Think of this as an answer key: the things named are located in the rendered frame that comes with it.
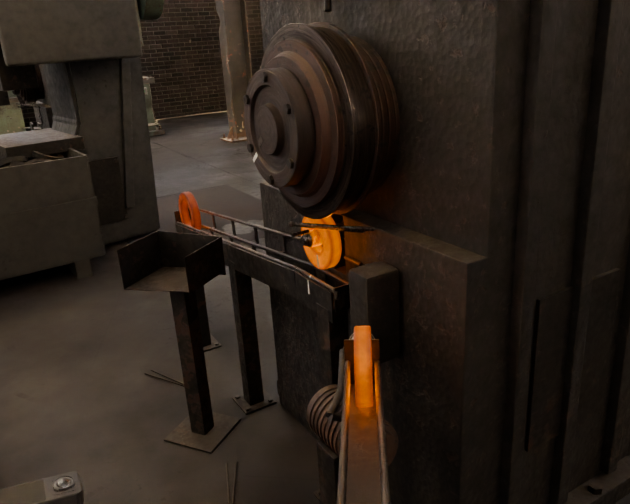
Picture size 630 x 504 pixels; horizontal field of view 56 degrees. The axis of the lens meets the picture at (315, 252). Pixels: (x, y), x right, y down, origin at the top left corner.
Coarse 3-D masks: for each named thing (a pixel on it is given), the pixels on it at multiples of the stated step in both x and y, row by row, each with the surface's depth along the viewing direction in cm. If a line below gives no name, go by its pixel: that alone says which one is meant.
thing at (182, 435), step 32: (128, 256) 191; (160, 256) 206; (192, 256) 179; (128, 288) 190; (160, 288) 186; (192, 288) 180; (192, 320) 196; (192, 352) 198; (192, 384) 203; (192, 416) 208; (224, 416) 219; (192, 448) 204
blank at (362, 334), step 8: (360, 328) 113; (368, 328) 113; (360, 336) 111; (368, 336) 111; (360, 344) 109; (368, 344) 109; (360, 352) 109; (368, 352) 108; (360, 360) 108; (368, 360) 108; (360, 368) 108; (368, 368) 107; (360, 376) 108; (368, 376) 107; (360, 384) 108; (368, 384) 108; (360, 392) 108; (368, 392) 108; (360, 400) 110; (368, 400) 110
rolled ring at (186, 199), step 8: (184, 192) 248; (184, 200) 248; (192, 200) 244; (184, 208) 255; (192, 208) 242; (184, 216) 256; (192, 216) 243; (200, 216) 244; (192, 224) 245; (200, 224) 245
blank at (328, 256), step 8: (304, 216) 158; (320, 232) 153; (328, 232) 149; (336, 232) 150; (328, 240) 150; (336, 240) 150; (304, 248) 162; (312, 248) 159; (320, 248) 159; (328, 248) 151; (336, 248) 151; (312, 256) 159; (320, 256) 156; (328, 256) 152; (336, 256) 152; (320, 264) 157; (328, 264) 153; (336, 264) 155
